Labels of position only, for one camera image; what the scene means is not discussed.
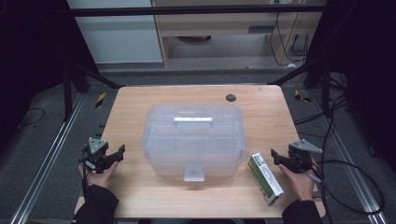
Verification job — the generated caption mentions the green and white medicine box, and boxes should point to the green and white medicine box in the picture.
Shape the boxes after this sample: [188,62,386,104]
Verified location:
[247,152,285,206]

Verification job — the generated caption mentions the thin black floor cable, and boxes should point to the thin black floor cable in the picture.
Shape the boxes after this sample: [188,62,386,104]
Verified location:
[19,107,46,127]

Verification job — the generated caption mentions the person's left hand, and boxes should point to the person's left hand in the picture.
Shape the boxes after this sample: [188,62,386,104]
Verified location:
[78,161,120,189]

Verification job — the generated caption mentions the yellow and black tape strip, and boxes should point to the yellow and black tape strip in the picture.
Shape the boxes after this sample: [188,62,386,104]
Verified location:
[94,91,107,109]
[293,89,312,104]

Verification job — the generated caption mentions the white cabinet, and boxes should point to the white cabinet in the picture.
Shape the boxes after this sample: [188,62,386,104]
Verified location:
[66,0,164,65]

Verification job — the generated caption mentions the aluminium floor rail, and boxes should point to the aluminium floor rail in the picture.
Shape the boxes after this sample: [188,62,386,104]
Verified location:
[307,90,390,224]
[8,92,86,224]

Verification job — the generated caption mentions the black cables under desk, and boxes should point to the black cables under desk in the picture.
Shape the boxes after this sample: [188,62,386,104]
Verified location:
[268,12,312,67]

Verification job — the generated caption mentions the black horizontal frame bar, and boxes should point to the black horizontal frame bar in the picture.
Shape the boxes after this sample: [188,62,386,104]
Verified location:
[66,4,328,17]

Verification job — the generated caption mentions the black metal stand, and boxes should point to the black metal stand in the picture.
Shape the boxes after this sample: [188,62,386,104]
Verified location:
[267,57,332,119]
[61,60,123,123]

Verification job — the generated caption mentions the person's right hand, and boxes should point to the person's right hand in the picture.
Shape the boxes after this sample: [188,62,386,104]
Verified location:
[277,161,318,202]

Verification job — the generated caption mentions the light wooden desk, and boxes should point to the light wooden desk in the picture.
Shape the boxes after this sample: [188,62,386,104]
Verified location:
[150,0,327,68]

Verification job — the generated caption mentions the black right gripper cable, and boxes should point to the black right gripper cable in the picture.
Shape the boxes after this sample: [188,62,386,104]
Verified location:
[309,160,387,224]

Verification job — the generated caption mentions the black curtain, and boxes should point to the black curtain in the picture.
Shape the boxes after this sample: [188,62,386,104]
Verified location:
[0,0,98,150]
[306,0,396,174]

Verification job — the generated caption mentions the translucent plastic storage box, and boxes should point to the translucent plastic storage box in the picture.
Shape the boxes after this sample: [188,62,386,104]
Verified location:
[141,103,247,183]

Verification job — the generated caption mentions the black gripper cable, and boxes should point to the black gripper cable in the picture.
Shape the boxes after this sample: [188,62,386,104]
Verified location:
[80,150,91,200]
[309,160,387,224]

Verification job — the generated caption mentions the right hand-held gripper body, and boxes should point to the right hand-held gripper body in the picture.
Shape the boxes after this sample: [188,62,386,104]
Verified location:
[287,138,324,174]

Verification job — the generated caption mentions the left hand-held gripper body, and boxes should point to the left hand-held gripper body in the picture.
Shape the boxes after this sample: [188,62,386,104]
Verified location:
[79,136,119,175]

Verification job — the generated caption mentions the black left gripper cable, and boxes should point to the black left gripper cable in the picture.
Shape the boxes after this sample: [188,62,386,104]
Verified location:
[80,150,91,200]

